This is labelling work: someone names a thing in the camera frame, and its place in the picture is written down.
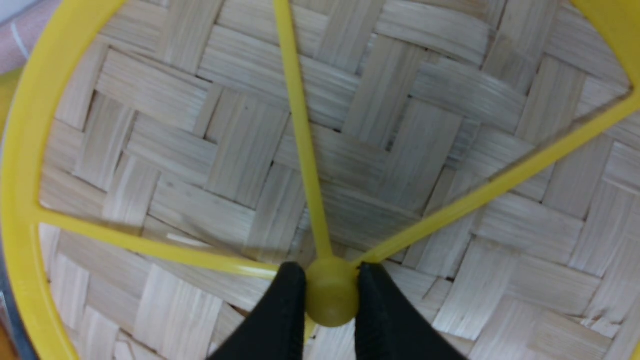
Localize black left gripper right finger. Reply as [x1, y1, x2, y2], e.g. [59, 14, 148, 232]
[355, 262, 466, 360]

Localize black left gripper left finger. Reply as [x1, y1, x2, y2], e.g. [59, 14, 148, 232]
[208, 262, 306, 360]

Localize woven bamboo steamer lid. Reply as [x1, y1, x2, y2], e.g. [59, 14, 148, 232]
[1, 0, 639, 360]

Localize stainless steel pot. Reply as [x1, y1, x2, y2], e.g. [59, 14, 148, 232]
[0, 250, 39, 360]

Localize pink checked tablecloth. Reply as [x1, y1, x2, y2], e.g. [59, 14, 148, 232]
[0, 0, 61, 75]

